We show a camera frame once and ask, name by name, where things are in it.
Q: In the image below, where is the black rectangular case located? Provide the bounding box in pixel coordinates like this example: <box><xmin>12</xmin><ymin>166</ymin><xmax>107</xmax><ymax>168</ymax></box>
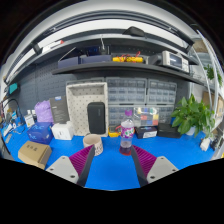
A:
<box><xmin>86</xmin><ymin>101</ymin><xmax>107</xmax><ymax>135</ymax></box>

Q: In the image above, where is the yellow and red tool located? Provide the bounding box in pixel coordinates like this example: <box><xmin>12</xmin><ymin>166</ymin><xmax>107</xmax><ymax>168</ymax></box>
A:
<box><xmin>108</xmin><ymin>124</ymin><xmax>123</xmax><ymax>138</ymax></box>

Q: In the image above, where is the white carton box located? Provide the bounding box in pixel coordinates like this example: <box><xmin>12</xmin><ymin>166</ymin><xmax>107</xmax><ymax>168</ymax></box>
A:
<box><xmin>51</xmin><ymin>121</ymin><xmax>75</xmax><ymax>141</ymax></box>

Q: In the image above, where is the green potted plant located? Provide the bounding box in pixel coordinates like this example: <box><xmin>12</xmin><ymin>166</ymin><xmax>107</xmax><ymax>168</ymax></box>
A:
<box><xmin>170</xmin><ymin>94</ymin><xmax>216</xmax><ymax>138</ymax></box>

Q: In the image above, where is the grey-blue open box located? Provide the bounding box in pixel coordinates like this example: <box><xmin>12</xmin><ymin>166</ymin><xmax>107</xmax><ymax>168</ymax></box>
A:
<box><xmin>57</xmin><ymin>46</ymin><xmax>81</xmax><ymax>70</ymax></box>

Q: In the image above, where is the beige perforated tray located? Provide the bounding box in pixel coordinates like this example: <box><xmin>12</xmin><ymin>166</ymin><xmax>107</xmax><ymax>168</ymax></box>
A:
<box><xmin>65</xmin><ymin>81</ymin><xmax>110</xmax><ymax>138</ymax></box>

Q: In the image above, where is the white oscilloscope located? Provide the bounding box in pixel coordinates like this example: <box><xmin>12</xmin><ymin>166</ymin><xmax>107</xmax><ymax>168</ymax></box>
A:
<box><xmin>161</xmin><ymin>50</ymin><xmax>190</xmax><ymax>74</ymax></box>

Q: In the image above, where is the white power adapter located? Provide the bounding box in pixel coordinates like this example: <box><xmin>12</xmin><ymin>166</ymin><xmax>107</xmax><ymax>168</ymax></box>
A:
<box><xmin>199</xmin><ymin>137</ymin><xmax>212</xmax><ymax>152</ymax></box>

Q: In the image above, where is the blue printed box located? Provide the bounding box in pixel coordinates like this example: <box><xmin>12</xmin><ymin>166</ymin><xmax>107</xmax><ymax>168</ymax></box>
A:
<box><xmin>26</xmin><ymin>121</ymin><xmax>54</xmax><ymax>145</ymax></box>

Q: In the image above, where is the grey parts drawer cabinet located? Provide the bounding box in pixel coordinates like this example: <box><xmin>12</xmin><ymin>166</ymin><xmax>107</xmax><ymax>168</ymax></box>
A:
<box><xmin>105</xmin><ymin>76</ymin><xmax>178</xmax><ymax>128</ymax></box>

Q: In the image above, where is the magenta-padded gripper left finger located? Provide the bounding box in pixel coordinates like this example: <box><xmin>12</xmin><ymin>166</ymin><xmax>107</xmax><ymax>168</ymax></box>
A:
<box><xmin>45</xmin><ymin>144</ymin><xmax>96</xmax><ymax>188</ymax></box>

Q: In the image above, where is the teal wall box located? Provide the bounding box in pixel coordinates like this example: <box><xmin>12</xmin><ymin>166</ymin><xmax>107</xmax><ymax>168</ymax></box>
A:
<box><xmin>8</xmin><ymin>82</ymin><xmax>19</xmax><ymax>95</ymax></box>

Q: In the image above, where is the black workbench shelf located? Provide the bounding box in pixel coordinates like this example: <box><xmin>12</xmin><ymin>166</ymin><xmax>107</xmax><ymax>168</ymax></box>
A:
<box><xmin>51</xmin><ymin>61</ymin><xmax>204</xmax><ymax>86</ymax></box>

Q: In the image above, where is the clear organizer with coloured parts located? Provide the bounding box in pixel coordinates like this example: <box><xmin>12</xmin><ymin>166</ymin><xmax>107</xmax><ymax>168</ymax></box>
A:
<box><xmin>133</xmin><ymin>106</ymin><xmax>160</xmax><ymax>128</ymax></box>

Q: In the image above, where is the beige ribbed cup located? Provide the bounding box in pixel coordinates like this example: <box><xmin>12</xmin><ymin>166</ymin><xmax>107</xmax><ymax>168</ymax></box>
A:
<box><xmin>82</xmin><ymin>133</ymin><xmax>104</xmax><ymax>157</ymax></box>

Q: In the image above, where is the dark grey upright box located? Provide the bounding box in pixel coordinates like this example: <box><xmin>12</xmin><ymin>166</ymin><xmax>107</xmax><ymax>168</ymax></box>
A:
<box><xmin>49</xmin><ymin>95</ymin><xmax>71</xmax><ymax>125</ymax></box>

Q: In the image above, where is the small white box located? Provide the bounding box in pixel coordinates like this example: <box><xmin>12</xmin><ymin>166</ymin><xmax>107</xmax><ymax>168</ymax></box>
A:
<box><xmin>23</xmin><ymin>109</ymin><xmax>38</xmax><ymax>128</ymax></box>

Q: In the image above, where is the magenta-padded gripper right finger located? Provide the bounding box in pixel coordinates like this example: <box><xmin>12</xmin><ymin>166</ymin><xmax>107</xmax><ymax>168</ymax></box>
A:
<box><xmin>130</xmin><ymin>145</ymin><xmax>179</xmax><ymax>188</ymax></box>

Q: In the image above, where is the black box with white label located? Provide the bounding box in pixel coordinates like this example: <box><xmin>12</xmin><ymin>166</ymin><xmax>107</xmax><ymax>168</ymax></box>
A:
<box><xmin>135</xmin><ymin>125</ymin><xmax>159</xmax><ymax>140</ymax></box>

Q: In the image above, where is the flat black case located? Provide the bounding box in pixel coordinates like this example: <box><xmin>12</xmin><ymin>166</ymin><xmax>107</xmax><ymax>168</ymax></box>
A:
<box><xmin>156</xmin><ymin>123</ymin><xmax>182</xmax><ymax>139</ymax></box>

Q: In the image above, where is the purple plastic bag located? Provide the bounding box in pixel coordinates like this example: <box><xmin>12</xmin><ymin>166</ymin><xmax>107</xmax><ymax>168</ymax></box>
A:
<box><xmin>34</xmin><ymin>99</ymin><xmax>54</xmax><ymax>124</ymax></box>

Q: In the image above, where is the yellow device with red leads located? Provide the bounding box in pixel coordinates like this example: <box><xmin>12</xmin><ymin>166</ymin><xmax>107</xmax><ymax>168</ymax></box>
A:
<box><xmin>112</xmin><ymin>51</ymin><xmax>145</xmax><ymax>64</ymax></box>

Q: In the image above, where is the clear purple-label drink bottle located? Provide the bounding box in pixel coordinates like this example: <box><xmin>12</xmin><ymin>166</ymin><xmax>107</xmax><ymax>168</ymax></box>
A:
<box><xmin>119</xmin><ymin>109</ymin><xmax>136</xmax><ymax>157</ymax></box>

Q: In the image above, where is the brown cardboard box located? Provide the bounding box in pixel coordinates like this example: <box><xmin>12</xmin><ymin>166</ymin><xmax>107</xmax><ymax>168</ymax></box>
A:
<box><xmin>17</xmin><ymin>140</ymin><xmax>53</xmax><ymax>170</ymax></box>

